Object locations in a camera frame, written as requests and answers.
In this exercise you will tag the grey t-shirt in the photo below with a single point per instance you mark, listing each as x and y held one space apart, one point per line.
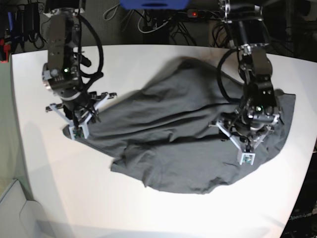
162 133

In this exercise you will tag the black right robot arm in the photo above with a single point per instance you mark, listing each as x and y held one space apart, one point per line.
62 74

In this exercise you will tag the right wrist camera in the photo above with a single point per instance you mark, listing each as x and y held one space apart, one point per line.
80 132

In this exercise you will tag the black power strip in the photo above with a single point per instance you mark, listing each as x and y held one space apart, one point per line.
204 14

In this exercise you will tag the blue box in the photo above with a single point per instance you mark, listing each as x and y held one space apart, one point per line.
154 4

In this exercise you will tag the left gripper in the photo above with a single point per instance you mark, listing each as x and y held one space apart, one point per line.
256 139

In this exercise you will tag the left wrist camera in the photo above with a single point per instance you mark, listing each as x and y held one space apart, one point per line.
246 157

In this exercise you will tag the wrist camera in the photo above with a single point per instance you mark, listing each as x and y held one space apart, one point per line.
80 132
246 157

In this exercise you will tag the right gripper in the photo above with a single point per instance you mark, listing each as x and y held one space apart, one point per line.
80 111

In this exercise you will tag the black power adapter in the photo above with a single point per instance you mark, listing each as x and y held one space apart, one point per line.
31 21

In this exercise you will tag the blue tool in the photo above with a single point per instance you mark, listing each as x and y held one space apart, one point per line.
13 26

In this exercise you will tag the red clamp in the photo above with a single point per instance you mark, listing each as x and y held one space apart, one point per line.
5 49

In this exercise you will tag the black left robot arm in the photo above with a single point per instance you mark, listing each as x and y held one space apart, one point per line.
257 110

